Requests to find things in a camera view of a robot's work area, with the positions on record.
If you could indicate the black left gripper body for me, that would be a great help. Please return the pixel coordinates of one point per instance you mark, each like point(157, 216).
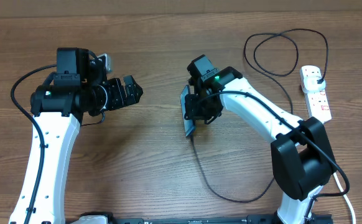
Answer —
point(116, 98)

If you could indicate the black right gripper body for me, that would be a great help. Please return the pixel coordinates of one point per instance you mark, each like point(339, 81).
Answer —
point(199, 109)

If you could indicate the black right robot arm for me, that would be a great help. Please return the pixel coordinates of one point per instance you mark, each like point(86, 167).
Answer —
point(301, 154)

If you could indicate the white USB charger adapter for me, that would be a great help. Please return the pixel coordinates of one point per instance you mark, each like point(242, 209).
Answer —
point(313, 85)

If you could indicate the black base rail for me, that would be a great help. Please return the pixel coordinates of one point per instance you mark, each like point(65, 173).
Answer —
point(107, 217)

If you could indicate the white power strip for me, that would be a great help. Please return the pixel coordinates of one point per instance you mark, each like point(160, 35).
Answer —
point(317, 103)

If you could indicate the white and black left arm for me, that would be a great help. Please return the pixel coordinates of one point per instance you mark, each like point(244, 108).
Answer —
point(78, 84)

